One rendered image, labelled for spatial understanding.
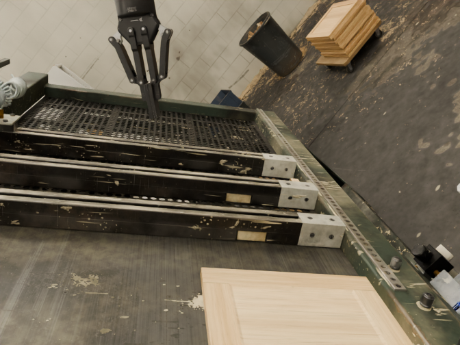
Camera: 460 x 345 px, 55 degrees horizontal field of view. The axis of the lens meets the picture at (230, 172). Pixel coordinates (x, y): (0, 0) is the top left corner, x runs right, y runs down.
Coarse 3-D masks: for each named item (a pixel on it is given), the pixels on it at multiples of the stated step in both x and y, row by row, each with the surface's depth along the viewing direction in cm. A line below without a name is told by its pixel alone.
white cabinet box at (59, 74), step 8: (56, 64) 447; (48, 72) 433; (56, 72) 435; (64, 72) 490; (72, 72) 492; (48, 80) 435; (56, 80) 437; (64, 80) 439; (72, 80) 440; (80, 80) 496; (24, 112) 437; (48, 112) 442; (48, 128) 446; (80, 128) 453; (120, 136) 465
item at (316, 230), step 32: (0, 192) 108; (32, 192) 110; (0, 224) 107; (32, 224) 108; (64, 224) 109; (96, 224) 110; (128, 224) 112; (160, 224) 113; (192, 224) 114; (224, 224) 115; (256, 224) 117; (288, 224) 118; (320, 224) 119
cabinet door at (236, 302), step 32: (224, 288) 95; (256, 288) 97; (288, 288) 99; (320, 288) 100; (352, 288) 102; (224, 320) 85; (256, 320) 87; (288, 320) 89; (320, 320) 90; (352, 320) 92; (384, 320) 93
